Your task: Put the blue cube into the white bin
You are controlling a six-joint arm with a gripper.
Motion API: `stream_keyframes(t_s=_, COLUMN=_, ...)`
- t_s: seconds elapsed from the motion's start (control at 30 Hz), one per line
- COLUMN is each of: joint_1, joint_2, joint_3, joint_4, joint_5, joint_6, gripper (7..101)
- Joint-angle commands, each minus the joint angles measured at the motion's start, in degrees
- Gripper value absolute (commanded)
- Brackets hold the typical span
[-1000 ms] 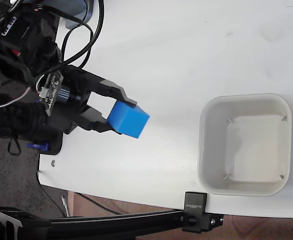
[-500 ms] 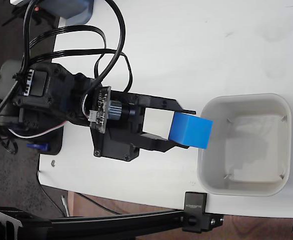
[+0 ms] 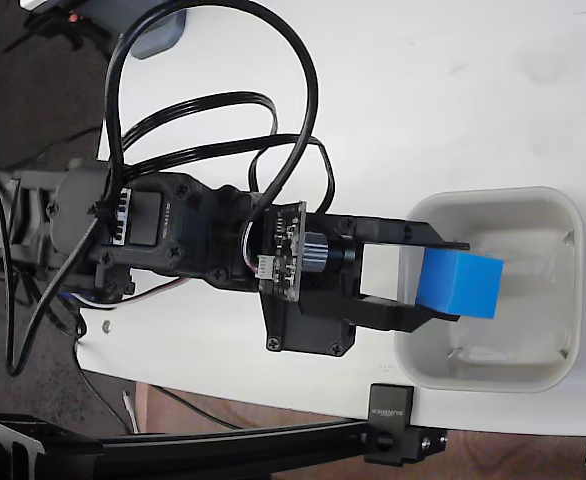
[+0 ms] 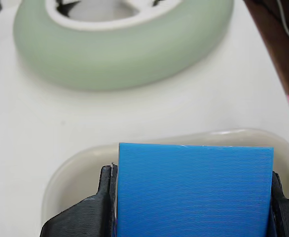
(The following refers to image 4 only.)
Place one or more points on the blue cube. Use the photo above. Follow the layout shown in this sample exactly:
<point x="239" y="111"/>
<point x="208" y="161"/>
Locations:
<point x="193" y="192"/>

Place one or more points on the white square plastic bin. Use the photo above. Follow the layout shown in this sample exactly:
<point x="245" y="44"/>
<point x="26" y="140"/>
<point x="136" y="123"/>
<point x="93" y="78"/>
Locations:
<point x="78" y="172"/>

